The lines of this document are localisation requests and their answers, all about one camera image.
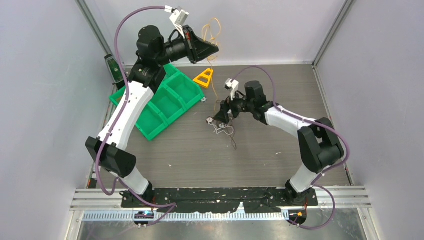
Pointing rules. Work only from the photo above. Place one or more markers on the green compartment tray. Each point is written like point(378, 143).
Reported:
point(177, 94)

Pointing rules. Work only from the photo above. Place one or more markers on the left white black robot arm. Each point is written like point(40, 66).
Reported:
point(108, 149)

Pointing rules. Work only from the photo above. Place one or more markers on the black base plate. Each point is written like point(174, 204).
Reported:
point(228, 199)

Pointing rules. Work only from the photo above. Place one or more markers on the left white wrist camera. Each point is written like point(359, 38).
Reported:
point(178, 17)

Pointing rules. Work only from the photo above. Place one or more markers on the yellow triangular plastic piece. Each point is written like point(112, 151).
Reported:
point(204, 79)

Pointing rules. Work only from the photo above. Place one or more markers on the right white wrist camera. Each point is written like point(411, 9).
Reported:
point(232, 85)

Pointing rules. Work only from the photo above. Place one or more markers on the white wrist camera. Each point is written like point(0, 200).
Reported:
point(178, 17)
point(232, 85)

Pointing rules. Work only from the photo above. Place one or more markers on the green black corner device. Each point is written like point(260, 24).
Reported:
point(115, 71)

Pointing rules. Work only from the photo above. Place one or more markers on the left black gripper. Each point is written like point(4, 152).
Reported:
point(197, 48)

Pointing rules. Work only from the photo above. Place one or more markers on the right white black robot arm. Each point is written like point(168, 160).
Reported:
point(320, 147)

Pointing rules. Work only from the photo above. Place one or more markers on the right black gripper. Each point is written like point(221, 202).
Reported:
point(226, 106)

